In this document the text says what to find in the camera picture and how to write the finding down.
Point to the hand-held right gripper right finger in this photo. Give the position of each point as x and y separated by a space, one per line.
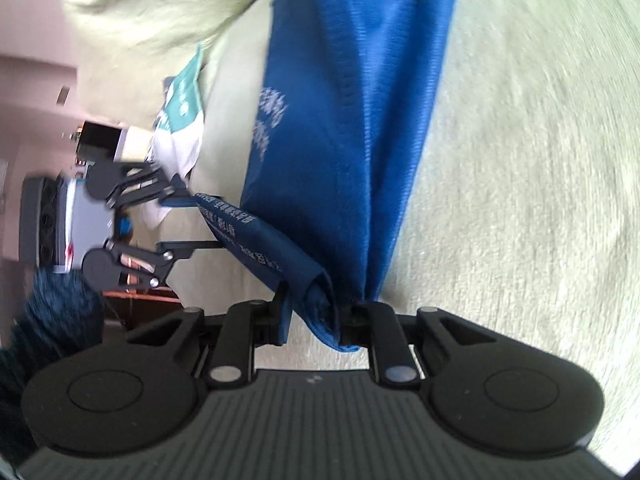
357 325

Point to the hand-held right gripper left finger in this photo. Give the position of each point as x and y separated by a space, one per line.
282 322

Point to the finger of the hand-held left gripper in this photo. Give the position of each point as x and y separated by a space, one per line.
150 185
165 252

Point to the blue shopping bag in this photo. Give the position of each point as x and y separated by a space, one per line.
340 110

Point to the white and green shopping bag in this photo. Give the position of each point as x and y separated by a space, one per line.
182 105

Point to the black and white fridge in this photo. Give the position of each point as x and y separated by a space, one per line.
102 140

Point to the green covered sofa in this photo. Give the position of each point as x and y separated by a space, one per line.
525 185

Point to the wall switch plate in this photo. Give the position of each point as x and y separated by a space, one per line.
63 96

